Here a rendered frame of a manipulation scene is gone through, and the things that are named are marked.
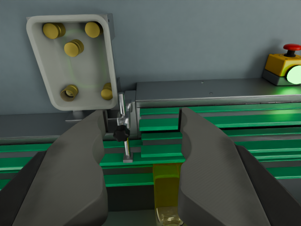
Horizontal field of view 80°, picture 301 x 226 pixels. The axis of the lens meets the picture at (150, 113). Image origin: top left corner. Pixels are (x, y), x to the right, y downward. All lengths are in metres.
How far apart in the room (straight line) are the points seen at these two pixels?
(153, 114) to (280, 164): 0.39
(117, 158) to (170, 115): 0.16
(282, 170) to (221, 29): 0.40
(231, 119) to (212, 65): 0.21
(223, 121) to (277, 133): 0.19
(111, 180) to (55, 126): 0.22
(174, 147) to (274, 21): 0.42
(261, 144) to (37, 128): 0.58
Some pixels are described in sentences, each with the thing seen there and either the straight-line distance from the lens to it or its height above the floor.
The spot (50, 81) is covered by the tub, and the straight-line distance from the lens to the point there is 0.52.
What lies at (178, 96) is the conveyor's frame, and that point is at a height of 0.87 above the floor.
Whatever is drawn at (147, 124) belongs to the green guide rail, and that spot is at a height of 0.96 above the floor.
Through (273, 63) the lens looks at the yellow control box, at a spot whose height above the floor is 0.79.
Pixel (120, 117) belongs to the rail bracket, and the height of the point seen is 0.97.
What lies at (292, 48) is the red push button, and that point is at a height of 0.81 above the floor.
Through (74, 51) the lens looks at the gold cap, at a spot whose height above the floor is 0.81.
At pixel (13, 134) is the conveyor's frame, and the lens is 0.61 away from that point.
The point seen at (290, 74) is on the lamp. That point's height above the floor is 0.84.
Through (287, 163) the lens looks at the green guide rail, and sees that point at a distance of 0.64.
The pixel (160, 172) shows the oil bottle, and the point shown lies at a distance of 0.43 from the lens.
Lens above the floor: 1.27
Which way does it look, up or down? 60 degrees down
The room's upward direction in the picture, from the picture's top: 176 degrees clockwise
